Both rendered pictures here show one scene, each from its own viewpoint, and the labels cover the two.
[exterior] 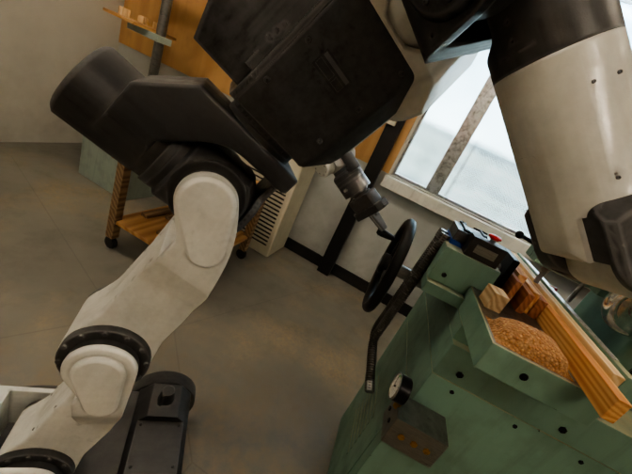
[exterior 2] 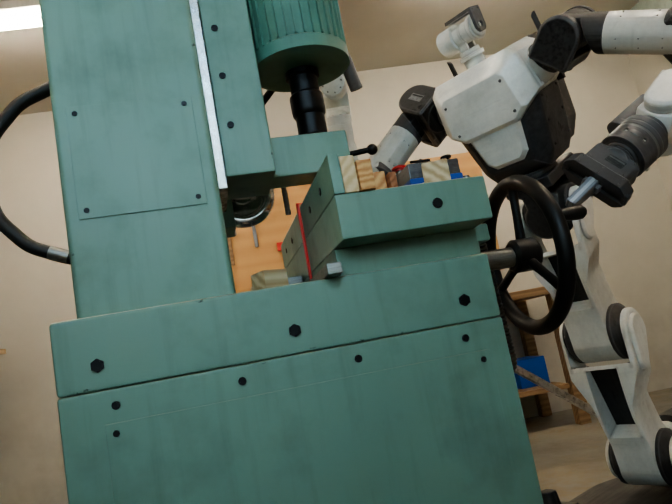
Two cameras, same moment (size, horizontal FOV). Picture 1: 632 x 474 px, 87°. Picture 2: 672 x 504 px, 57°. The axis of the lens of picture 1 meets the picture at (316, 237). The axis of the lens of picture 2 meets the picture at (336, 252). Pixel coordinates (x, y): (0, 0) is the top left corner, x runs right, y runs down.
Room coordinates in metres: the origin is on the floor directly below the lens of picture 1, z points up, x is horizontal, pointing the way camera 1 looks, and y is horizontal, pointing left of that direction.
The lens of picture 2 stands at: (1.80, -0.90, 0.71)
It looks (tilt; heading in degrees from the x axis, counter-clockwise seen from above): 9 degrees up; 160
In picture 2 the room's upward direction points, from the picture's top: 11 degrees counter-clockwise
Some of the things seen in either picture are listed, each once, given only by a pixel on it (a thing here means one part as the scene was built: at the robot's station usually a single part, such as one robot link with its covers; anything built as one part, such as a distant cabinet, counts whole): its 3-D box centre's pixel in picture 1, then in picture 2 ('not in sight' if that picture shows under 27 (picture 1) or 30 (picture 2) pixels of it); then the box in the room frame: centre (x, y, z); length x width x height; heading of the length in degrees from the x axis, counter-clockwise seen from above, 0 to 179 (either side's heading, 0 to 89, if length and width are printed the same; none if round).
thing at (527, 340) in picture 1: (532, 339); not in sight; (0.55, -0.43, 0.92); 0.14 x 0.09 x 0.04; 83
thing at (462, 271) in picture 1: (459, 264); not in sight; (0.81, -0.36, 0.91); 0.15 x 0.14 x 0.09; 173
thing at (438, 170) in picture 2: not in sight; (436, 178); (1.04, -0.46, 0.92); 0.04 x 0.04 x 0.04; 62
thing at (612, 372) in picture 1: (542, 300); (314, 226); (0.79, -0.57, 0.92); 0.60 x 0.02 x 0.05; 173
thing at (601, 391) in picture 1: (537, 304); (323, 230); (0.76, -0.55, 0.92); 0.67 x 0.02 x 0.04; 173
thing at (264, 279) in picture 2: not in sight; (270, 285); (0.88, -0.69, 0.82); 0.04 x 0.04 x 0.04; 20
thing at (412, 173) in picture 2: (475, 240); (420, 178); (0.81, -0.36, 0.99); 0.13 x 0.11 x 0.06; 173
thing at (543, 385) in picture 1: (481, 293); (388, 245); (0.80, -0.44, 0.87); 0.61 x 0.30 x 0.06; 173
